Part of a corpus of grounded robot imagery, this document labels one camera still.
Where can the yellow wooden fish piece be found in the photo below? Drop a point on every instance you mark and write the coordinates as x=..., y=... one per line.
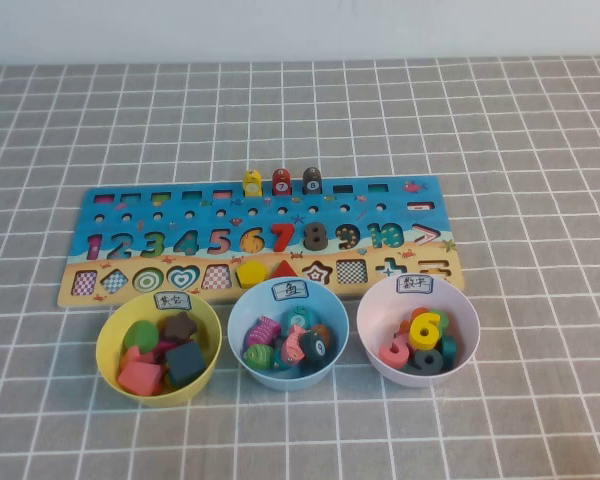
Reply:
x=252, y=186

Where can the colourful wooden puzzle board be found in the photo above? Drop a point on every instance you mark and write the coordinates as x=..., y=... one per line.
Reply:
x=320, y=210

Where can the paper label on blue bowl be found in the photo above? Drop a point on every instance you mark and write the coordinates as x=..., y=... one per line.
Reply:
x=291, y=291

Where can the brown fish piece numbered eight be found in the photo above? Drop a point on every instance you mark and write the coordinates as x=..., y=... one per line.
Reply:
x=312, y=184

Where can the red fish piece numbered seven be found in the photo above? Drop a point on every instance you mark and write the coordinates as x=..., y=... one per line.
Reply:
x=281, y=185

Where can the teal fish piece numbered two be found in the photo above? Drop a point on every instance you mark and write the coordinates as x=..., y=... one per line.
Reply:
x=298, y=320

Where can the light blue plastic bowl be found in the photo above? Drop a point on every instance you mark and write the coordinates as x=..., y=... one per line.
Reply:
x=335, y=320

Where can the dark fish piece numbered nine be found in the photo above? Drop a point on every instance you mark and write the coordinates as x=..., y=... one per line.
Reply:
x=316, y=347

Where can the pale pink plastic bowl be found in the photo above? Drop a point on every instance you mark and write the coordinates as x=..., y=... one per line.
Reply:
x=380, y=315

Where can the paper label on pink bowl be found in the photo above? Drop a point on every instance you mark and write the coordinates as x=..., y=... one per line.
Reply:
x=415, y=284

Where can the paper label on yellow bowl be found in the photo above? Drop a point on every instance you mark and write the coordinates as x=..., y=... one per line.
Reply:
x=173, y=301

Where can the yellow plastic bowl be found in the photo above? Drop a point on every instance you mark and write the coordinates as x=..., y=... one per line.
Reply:
x=110, y=345

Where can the brown wooden number eight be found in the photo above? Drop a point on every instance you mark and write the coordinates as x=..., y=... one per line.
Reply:
x=315, y=236

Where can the red wooden number seven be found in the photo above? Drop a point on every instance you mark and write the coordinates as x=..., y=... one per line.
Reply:
x=284, y=231

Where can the red wooden triangle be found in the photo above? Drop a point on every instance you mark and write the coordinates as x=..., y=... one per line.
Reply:
x=284, y=271

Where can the yellow wooden pentagon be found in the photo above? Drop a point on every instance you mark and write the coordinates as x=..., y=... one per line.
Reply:
x=250, y=274

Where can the orange-brown wooden fish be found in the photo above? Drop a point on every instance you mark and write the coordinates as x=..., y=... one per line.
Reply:
x=322, y=330

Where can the magenta striped wooden fish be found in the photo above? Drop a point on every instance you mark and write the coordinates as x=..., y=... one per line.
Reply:
x=260, y=331

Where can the pink wooden fish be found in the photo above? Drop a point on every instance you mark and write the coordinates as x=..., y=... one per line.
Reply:
x=292, y=345

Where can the green wooden fish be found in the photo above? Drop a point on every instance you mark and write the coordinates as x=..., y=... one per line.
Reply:
x=256, y=355

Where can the small teal wooden fish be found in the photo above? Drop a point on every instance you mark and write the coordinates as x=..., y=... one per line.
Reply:
x=279, y=362

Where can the orange wooden number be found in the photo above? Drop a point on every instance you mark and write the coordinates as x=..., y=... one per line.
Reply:
x=405, y=326

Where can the yellow wooden number six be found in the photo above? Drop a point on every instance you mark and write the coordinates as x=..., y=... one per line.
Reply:
x=416, y=330

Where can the brown wooden star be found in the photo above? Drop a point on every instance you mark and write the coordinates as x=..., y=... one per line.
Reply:
x=179, y=326

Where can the pink wooden number five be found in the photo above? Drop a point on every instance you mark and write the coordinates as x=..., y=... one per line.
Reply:
x=395, y=357

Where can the green wooden number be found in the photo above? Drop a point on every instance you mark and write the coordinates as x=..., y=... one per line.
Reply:
x=444, y=320

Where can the dark teal wooden square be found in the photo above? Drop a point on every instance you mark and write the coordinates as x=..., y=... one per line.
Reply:
x=185, y=362

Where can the grey wooden number nine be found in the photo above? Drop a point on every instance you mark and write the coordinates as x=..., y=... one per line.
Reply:
x=411, y=367

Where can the magenta wooden shape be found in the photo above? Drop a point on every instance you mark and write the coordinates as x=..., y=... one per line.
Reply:
x=162, y=347

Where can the teal wooden number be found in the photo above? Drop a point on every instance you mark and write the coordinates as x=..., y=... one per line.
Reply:
x=448, y=350

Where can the green wooden circle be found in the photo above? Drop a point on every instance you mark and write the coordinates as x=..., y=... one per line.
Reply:
x=140, y=334

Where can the red-orange wooden shape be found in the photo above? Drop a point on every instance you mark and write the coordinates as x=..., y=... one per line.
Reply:
x=132, y=354

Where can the coral pink wooden block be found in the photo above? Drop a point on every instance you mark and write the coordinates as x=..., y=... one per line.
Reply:
x=137, y=377

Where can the grey checked tablecloth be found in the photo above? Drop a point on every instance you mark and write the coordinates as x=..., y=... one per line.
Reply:
x=530, y=150

